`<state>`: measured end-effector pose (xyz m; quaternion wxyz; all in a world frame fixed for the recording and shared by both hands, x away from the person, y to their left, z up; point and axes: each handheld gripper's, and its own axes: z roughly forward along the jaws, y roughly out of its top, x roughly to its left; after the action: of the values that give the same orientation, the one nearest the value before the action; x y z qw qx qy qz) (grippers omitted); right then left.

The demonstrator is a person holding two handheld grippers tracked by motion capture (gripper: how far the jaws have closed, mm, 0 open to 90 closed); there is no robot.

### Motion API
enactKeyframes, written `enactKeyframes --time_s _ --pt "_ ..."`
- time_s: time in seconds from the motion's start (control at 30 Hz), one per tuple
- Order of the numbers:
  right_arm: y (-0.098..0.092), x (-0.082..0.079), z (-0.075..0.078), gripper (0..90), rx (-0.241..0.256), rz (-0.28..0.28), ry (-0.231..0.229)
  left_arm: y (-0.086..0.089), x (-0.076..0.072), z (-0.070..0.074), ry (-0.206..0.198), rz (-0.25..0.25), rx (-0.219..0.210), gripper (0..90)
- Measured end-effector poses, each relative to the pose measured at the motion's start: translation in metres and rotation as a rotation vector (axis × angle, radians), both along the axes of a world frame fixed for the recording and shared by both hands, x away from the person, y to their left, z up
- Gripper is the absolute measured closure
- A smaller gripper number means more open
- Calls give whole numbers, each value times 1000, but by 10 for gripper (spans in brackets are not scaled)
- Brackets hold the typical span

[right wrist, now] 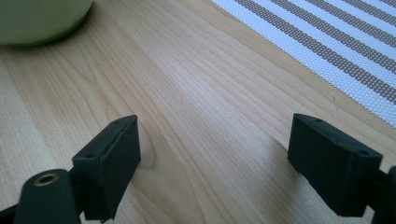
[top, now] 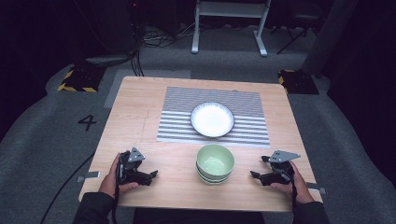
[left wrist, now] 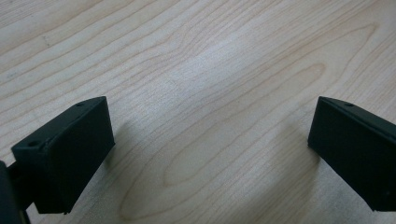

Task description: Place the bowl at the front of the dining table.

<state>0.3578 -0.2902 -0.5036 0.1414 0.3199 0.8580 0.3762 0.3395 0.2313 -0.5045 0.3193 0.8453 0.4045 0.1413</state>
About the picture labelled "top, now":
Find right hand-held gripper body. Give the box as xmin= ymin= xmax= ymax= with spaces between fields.
xmin=268 ymin=149 xmax=302 ymax=185

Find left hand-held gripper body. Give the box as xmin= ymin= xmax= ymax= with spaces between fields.
xmin=116 ymin=147 xmax=151 ymax=186

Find light green bowl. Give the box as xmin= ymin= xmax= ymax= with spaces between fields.
xmin=195 ymin=143 xmax=235 ymax=177
xmin=199 ymin=175 xmax=231 ymax=186
xmin=196 ymin=169 xmax=233 ymax=182

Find white plate with dark rim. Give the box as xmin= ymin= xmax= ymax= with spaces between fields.
xmin=190 ymin=102 xmax=235 ymax=139

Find person's left hand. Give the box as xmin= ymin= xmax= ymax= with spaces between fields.
xmin=98 ymin=152 xmax=139 ymax=200

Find person's right hand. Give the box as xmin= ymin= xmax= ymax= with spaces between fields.
xmin=270 ymin=160 xmax=316 ymax=204

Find grey tape strip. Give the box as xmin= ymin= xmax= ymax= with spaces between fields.
xmin=77 ymin=171 xmax=101 ymax=184
xmin=306 ymin=182 xmax=327 ymax=196

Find striped grey placemat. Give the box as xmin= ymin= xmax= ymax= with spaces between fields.
xmin=156 ymin=86 xmax=271 ymax=148

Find black yellow striped stand base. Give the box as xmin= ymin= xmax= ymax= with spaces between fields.
xmin=57 ymin=63 xmax=106 ymax=93
xmin=277 ymin=69 xmax=320 ymax=95

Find black tripod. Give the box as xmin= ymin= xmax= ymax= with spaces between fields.
xmin=270 ymin=12 xmax=321 ymax=56

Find grey curtain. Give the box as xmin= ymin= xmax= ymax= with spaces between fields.
xmin=301 ymin=0 xmax=360 ymax=77

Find white metal stand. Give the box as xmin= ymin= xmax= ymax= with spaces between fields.
xmin=191 ymin=0 xmax=272 ymax=58

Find right hand-held gripper cable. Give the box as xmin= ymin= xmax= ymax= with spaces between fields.
xmin=290 ymin=176 xmax=297 ymax=216

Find hand-held gripper cable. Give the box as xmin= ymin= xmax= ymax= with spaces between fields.
xmin=290 ymin=176 xmax=297 ymax=216
xmin=111 ymin=164 xmax=123 ymax=224

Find left hand-held gripper cable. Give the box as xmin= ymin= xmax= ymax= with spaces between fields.
xmin=111 ymin=164 xmax=123 ymax=224

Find black floor cable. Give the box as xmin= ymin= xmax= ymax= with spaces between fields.
xmin=39 ymin=152 xmax=95 ymax=224

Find black cable bundle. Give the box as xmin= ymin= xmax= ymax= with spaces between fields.
xmin=129 ymin=0 xmax=147 ymax=77

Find loose floor cables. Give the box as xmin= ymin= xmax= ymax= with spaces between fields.
xmin=141 ymin=21 xmax=200 ymax=49

